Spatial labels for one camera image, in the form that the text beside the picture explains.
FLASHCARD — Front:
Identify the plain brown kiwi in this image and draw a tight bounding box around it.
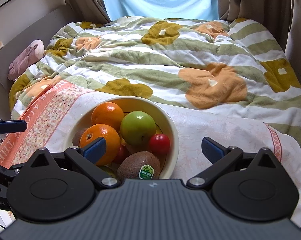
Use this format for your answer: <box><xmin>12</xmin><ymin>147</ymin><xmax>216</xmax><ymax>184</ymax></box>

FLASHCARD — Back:
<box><xmin>72</xmin><ymin>128</ymin><xmax>87</xmax><ymax>147</ymax></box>

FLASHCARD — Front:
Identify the large orange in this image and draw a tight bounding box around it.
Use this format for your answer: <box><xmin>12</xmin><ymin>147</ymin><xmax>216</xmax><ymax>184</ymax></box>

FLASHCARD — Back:
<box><xmin>91</xmin><ymin>102</ymin><xmax>124</xmax><ymax>132</ymax></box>
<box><xmin>80</xmin><ymin>124</ymin><xmax>121</xmax><ymax>166</ymax></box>

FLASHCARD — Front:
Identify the kiwi with green sticker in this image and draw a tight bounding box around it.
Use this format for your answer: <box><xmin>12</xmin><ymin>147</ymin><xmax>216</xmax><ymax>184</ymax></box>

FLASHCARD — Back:
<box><xmin>116</xmin><ymin>151</ymin><xmax>161</xmax><ymax>181</ymax></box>

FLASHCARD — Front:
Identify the green apple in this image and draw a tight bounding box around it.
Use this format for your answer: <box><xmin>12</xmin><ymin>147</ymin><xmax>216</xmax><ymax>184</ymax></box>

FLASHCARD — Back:
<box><xmin>120</xmin><ymin>111</ymin><xmax>157</xmax><ymax>146</ymax></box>
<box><xmin>99</xmin><ymin>166</ymin><xmax>117</xmax><ymax>178</ymax></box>

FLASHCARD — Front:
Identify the small red tomato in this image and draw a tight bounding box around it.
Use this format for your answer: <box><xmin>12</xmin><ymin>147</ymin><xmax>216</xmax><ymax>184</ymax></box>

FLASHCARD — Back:
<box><xmin>148</xmin><ymin>134</ymin><xmax>171</xmax><ymax>155</ymax></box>

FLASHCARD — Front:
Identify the pink floral table cloth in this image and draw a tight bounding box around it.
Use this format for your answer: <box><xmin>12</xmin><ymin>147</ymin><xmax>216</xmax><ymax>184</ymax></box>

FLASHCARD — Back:
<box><xmin>0</xmin><ymin>81</ymin><xmax>301</xmax><ymax>225</ymax></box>

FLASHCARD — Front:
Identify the cream duck print bowl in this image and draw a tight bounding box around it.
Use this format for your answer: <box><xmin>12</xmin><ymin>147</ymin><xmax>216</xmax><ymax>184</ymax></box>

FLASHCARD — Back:
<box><xmin>65</xmin><ymin>96</ymin><xmax>179</xmax><ymax>181</ymax></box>

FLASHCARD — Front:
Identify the pink plush toy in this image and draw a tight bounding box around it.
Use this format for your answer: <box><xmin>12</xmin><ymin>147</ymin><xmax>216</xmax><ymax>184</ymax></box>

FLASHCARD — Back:
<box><xmin>7</xmin><ymin>40</ymin><xmax>45</xmax><ymax>81</ymax></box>

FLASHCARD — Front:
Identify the floral striped duvet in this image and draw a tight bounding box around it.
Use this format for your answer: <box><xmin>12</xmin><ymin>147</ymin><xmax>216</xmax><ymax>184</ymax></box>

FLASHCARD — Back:
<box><xmin>9</xmin><ymin>16</ymin><xmax>301</xmax><ymax>147</ymax></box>

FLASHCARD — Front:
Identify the grey bed headboard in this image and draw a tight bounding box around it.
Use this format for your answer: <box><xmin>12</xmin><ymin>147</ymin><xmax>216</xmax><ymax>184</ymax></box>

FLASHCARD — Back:
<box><xmin>0</xmin><ymin>5</ymin><xmax>80</xmax><ymax>92</ymax></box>

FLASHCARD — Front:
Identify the right brown curtain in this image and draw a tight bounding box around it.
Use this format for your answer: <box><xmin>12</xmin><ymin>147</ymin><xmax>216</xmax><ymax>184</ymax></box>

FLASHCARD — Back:
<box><xmin>218</xmin><ymin>0</ymin><xmax>294</xmax><ymax>50</ymax></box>

